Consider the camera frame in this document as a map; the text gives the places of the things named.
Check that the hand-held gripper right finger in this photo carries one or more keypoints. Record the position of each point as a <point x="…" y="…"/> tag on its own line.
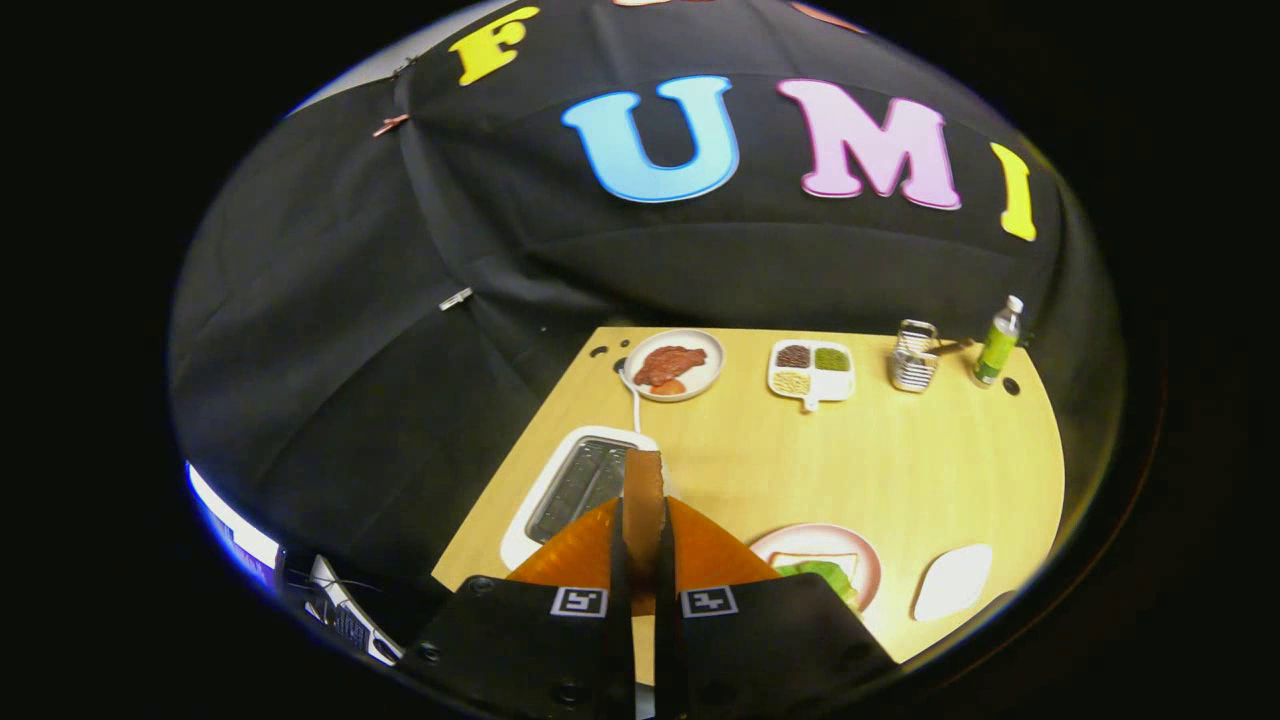
<point x="770" y="650"/>

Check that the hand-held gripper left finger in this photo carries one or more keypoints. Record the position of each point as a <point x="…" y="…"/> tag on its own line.
<point x="530" y="650"/>

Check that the green lettuce leaf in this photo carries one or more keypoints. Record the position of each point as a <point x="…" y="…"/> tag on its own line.
<point x="825" y="578"/>

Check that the toasted bread slice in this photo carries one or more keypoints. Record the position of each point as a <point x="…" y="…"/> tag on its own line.
<point x="643" y="500"/>

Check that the white bread slice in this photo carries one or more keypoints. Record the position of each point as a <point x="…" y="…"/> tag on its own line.
<point x="800" y="557"/>

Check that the pink round plate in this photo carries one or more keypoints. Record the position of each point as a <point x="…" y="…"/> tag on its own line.
<point x="865" y="560"/>

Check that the white toaster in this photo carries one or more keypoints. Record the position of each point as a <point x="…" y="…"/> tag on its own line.
<point x="580" y="480"/>

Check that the white and black keyboard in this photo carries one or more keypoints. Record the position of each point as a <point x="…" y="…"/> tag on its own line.
<point x="345" y="615"/>

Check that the white oval plate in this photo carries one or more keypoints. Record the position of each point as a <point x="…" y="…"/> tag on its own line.
<point x="952" y="582"/>

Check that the pile of yellow beans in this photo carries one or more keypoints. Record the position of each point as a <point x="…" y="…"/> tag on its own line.
<point x="791" y="382"/>

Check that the white divided dish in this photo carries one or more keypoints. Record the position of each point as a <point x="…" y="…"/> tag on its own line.
<point x="835" y="385"/>

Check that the white plate with meat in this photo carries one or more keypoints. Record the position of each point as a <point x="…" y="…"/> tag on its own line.
<point x="705" y="375"/>

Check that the pile of dark beans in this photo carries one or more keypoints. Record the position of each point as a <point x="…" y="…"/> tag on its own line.
<point x="792" y="356"/>

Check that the pile of green beans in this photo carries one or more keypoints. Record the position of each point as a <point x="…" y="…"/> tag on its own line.
<point x="832" y="358"/>

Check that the brown cooked meat piece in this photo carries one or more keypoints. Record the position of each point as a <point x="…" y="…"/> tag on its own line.
<point x="670" y="363"/>

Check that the metal mesh utensil holder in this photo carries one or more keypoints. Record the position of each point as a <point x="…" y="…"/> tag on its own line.
<point x="913" y="365"/>

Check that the white cloth clip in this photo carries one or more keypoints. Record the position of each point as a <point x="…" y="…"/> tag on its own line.
<point x="456" y="298"/>

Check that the black backdrop cloth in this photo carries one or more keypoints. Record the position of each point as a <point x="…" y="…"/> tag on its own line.
<point x="400" y="300"/>

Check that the green drink bottle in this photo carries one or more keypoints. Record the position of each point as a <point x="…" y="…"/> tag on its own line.
<point x="996" y="350"/>

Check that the pink cloth clip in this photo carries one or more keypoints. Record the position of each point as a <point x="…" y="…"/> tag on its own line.
<point x="390" y="125"/>

